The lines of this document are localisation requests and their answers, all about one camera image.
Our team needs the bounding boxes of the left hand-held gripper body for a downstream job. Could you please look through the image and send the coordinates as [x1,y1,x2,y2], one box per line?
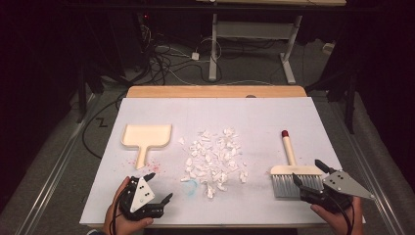
[118,175,165,221]

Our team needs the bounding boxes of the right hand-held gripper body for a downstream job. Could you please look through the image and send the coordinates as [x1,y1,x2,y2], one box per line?
[299,169,375,213]

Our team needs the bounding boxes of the cream hand brush grey bristles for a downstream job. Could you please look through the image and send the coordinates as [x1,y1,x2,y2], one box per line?
[269,129,326,200]

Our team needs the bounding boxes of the cream plastic dustpan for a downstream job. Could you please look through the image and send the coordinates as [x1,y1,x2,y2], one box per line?
[120,123,173,171]

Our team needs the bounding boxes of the pile of white paper scraps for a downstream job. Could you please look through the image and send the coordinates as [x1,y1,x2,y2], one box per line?
[177,127,250,200]

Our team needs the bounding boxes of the person's left hand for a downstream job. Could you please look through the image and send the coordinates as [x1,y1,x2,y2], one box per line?
[102,176,155,235]

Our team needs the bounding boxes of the person's right hand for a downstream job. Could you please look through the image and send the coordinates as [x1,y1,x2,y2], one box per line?
[309,195,365,235]

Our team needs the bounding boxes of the white board table cover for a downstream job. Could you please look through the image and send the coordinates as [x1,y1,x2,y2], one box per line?
[78,96,367,227]

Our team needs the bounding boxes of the black stand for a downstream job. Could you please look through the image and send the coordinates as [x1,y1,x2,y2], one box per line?
[75,63,90,124]

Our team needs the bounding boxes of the wooden table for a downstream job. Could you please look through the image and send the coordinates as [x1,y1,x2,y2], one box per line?
[125,84,308,99]

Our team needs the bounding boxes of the small white box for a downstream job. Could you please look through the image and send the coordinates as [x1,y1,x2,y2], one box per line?
[322,41,337,56]

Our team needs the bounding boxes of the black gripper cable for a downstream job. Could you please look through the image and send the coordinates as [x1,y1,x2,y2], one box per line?
[111,187,131,235]
[327,195,356,235]

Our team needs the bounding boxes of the metal floor rail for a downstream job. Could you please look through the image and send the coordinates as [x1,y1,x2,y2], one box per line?
[326,97,407,235]
[14,93,101,235]

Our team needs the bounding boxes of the black floor cable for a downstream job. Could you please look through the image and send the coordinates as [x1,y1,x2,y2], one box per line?
[81,92,129,161]

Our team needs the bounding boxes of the tangle of floor cables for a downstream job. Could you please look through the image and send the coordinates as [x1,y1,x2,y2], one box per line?
[138,23,226,86]

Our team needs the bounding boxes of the white table frame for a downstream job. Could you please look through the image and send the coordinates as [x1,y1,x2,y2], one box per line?
[195,0,347,85]

